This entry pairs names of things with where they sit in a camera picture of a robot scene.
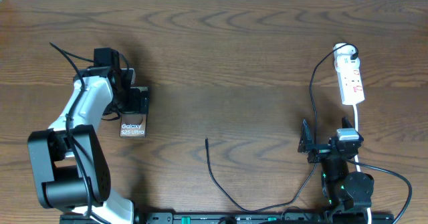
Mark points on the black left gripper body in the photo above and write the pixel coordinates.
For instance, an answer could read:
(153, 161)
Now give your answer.
(128, 101)

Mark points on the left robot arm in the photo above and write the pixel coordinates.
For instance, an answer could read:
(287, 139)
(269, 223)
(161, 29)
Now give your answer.
(69, 168)

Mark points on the bronze Galaxy smartphone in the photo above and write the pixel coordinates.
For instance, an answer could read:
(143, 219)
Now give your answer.
(134, 116)

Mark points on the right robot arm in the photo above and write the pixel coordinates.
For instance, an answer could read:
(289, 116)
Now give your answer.
(349, 193)

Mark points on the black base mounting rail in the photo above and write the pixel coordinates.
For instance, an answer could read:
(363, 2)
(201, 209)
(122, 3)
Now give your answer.
(287, 217)

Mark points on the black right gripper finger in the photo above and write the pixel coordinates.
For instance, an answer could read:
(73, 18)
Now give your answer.
(306, 143)
(346, 123)

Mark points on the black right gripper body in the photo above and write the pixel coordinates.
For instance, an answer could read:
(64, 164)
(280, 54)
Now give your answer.
(319, 152)

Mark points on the white power strip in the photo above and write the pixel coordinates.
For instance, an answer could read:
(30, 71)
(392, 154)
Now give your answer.
(349, 80)

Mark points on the white USB charger plug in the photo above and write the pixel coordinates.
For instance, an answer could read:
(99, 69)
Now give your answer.
(345, 49)

